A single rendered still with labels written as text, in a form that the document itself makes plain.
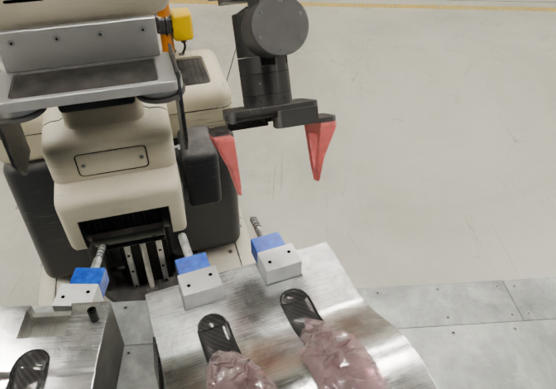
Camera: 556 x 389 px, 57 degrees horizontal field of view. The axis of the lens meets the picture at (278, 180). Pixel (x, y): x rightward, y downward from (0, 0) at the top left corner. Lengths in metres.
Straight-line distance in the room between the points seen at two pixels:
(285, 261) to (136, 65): 0.36
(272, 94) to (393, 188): 1.67
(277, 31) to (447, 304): 0.46
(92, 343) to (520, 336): 0.54
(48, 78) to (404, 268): 1.41
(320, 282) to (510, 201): 1.68
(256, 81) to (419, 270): 1.42
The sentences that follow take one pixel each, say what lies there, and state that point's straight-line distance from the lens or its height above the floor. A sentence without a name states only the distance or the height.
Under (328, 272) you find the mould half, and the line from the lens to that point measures 0.71.
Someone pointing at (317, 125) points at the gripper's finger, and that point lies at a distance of 0.60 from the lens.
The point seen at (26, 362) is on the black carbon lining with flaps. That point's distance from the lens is 0.65.
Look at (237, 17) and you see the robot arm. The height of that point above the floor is 1.17.
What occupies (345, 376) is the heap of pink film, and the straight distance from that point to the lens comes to 0.55.
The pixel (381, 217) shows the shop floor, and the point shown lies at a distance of 2.07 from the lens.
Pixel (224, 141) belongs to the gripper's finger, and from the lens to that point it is 0.57.
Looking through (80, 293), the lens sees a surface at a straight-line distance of 0.73.
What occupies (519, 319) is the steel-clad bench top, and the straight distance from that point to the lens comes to 0.79.
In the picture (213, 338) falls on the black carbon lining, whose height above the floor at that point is 0.85.
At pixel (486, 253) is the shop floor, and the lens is 2.04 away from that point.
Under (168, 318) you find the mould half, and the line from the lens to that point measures 0.67.
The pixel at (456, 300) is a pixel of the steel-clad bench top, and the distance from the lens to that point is 0.78.
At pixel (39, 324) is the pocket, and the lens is 0.70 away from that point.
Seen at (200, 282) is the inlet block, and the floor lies 0.88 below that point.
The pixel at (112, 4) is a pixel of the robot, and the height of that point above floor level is 1.12.
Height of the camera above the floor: 1.39
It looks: 39 degrees down
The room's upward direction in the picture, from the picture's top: straight up
